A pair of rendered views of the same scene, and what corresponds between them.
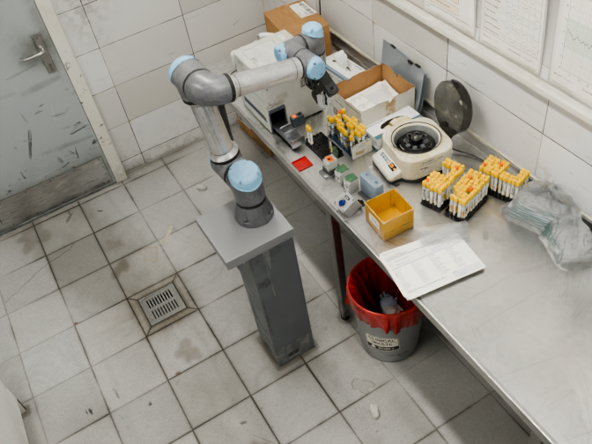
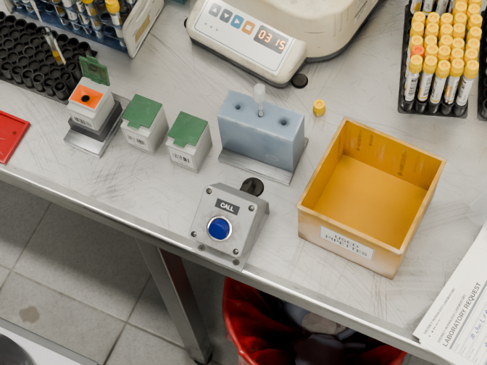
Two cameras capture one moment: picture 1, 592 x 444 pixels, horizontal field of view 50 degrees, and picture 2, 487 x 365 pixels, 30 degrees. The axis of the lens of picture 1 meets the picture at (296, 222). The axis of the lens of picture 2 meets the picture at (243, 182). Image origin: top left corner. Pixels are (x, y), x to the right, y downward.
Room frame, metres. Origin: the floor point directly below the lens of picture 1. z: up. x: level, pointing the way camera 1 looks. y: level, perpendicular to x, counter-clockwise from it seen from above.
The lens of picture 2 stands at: (1.36, 0.02, 1.95)
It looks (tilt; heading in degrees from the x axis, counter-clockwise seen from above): 65 degrees down; 324
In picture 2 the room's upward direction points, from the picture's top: 8 degrees counter-clockwise
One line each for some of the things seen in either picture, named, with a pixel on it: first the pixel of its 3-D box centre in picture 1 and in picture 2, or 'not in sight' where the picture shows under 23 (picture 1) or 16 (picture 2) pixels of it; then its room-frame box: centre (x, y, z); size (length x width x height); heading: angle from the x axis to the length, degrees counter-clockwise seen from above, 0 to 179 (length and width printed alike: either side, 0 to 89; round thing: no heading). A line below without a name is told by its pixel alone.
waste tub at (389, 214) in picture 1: (388, 214); (369, 199); (1.61, -0.35, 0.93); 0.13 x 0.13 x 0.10; 19
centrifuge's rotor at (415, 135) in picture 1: (416, 143); not in sight; (1.93, -0.53, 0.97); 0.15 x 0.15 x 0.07
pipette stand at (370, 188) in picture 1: (372, 188); (261, 133); (1.77, -0.31, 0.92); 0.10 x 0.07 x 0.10; 24
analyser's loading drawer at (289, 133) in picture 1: (286, 129); not in sight; (2.23, -0.03, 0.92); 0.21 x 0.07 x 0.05; 23
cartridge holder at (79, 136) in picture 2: (330, 169); (96, 118); (1.96, -0.18, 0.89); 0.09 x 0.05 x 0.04; 111
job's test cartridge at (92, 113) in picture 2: (330, 164); (92, 107); (1.96, -0.18, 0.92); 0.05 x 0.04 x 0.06; 111
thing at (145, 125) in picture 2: (342, 174); (144, 124); (1.90, -0.22, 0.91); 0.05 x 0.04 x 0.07; 113
